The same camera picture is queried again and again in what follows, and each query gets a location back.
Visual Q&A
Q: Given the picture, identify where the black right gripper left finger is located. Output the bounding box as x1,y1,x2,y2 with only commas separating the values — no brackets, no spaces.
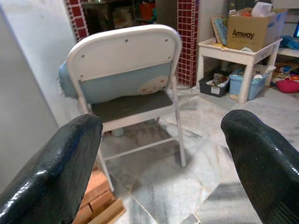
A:
0,113,104,224

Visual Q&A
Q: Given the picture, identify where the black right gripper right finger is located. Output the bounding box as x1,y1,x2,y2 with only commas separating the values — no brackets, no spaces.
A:
220,110,299,224

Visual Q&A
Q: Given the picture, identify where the orange clay brick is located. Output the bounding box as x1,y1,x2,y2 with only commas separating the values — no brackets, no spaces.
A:
79,163,113,209
71,203,94,224
88,190,117,214

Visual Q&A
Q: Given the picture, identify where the light wooden board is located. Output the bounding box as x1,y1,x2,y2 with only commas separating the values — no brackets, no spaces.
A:
87,197,127,224

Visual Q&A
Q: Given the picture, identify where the light blue plastic bin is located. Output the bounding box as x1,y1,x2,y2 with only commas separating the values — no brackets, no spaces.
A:
228,69,272,101

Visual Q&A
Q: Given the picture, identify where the black plastic bin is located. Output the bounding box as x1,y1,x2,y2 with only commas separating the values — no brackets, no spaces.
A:
198,73,231,98

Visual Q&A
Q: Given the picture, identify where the light blue cushion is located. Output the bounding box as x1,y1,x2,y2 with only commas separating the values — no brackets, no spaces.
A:
57,59,174,105

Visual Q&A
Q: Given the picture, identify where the white plastic table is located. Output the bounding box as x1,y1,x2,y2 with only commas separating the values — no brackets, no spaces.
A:
195,37,284,104

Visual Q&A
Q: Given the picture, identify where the white shelf board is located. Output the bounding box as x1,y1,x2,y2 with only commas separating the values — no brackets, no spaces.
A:
276,47,299,58

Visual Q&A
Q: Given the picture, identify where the blue cloth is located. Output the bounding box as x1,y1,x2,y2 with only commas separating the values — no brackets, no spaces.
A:
278,35,299,51

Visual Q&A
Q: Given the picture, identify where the brown Amway cardboard box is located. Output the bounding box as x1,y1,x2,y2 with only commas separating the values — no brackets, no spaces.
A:
227,7,288,53

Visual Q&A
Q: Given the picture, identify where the white metal folding chair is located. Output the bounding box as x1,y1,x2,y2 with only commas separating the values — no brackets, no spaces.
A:
66,24,187,193

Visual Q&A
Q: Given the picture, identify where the blue framed board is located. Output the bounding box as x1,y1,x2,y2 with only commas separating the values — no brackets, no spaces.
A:
210,15,229,47

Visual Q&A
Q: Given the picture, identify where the red tiled pillar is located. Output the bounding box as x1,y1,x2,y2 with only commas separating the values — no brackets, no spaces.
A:
63,0,90,43
176,0,200,88

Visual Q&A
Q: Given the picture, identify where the white crumpled paper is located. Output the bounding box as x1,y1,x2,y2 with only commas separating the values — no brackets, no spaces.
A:
250,1,273,17

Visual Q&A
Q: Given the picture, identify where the dark wooden cabinet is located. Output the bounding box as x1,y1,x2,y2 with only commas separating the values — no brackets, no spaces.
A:
81,0,157,35

